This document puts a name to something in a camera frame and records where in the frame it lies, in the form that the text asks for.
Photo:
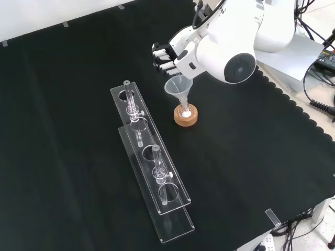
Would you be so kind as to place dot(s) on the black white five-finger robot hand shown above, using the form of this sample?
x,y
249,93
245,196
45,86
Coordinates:
x,y
187,56

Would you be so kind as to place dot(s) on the clear glass weighing funnel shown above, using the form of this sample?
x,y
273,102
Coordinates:
x,y
180,77

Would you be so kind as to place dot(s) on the clear plastic funnel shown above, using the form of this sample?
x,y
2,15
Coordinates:
x,y
178,89

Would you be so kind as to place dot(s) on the small round-bottom glass flask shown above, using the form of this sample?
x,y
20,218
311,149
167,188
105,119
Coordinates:
x,y
186,113

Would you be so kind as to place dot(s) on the clear acrylic funnel stand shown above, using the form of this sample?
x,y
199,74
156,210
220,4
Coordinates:
x,y
153,136

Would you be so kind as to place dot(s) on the pale board sheet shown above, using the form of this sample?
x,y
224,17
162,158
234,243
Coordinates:
x,y
301,60

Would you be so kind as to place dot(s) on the black device yellow label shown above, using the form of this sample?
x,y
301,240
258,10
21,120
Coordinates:
x,y
325,57

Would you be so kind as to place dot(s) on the black bench cloth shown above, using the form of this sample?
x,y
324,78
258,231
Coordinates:
x,y
65,130

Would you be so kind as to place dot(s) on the white power strip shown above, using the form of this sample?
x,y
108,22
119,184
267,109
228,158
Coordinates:
x,y
264,243

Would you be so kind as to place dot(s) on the white table leg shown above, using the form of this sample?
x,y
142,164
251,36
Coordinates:
x,y
320,211

